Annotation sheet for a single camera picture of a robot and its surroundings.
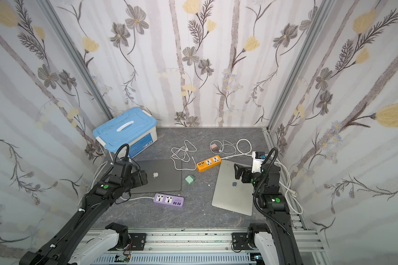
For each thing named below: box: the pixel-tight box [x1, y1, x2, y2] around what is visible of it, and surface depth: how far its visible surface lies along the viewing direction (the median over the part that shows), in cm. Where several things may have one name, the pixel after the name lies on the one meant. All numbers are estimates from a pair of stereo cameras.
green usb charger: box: [184, 174, 195, 185], surface depth 95 cm
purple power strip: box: [152, 193, 185, 208], surface depth 86 cm
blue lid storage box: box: [92, 106, 159, 159], surface depth 99 cm
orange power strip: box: [196, 155, 222, 173], surface depth 100 cm
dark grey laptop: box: [130, 159, 182, 194], surface depth 99 cm
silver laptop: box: [211, 159, 254, 217], surface depth 93 cm
